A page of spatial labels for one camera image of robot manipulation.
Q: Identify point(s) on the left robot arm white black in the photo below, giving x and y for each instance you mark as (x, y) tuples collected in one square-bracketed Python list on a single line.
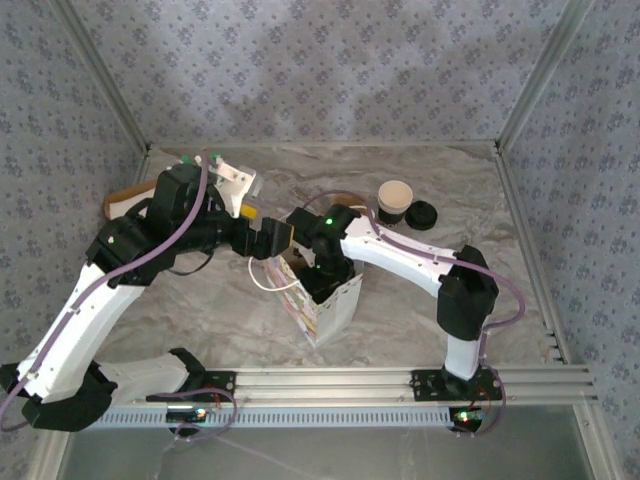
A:
[(75, 320)]

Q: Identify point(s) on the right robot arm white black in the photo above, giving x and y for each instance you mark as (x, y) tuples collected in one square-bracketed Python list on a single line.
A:
[(400, 250)]

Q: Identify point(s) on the white paper napkins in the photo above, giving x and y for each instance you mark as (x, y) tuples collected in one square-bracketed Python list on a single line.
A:
[(130, 207)]

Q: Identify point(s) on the brown cardboard napkin box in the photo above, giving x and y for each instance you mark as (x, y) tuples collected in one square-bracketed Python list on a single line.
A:
[(130, 192)]

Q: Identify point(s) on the green white wrapped straw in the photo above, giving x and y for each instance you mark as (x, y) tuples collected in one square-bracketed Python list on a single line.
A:
[(215, 157), (185, 160)]

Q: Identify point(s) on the paper cup stack black white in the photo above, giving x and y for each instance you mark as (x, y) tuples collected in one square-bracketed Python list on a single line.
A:
[(394, 200)]

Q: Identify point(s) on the black plastic lid stack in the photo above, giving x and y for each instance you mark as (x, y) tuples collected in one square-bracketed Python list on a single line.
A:
[(421, 215)]

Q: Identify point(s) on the green circuit board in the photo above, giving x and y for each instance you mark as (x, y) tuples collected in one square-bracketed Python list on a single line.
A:
[(467, 416), (187, 415)]

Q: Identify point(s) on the grey metal sheet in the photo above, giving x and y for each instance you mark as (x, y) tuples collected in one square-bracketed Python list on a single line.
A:
[(350, 455)]

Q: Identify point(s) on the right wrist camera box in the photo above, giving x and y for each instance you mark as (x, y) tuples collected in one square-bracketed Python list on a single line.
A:
[(302, 222)]

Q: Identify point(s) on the wide aluminium mounting rail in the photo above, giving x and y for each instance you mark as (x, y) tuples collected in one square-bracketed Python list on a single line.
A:
[(325, 385)]

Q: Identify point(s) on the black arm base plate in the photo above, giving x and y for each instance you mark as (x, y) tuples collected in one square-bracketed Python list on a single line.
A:
[(220, 385), (430, 387)]

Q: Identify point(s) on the aluminium frame post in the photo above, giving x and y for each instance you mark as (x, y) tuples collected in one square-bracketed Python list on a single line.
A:
[(539, 75), (107, 75)]

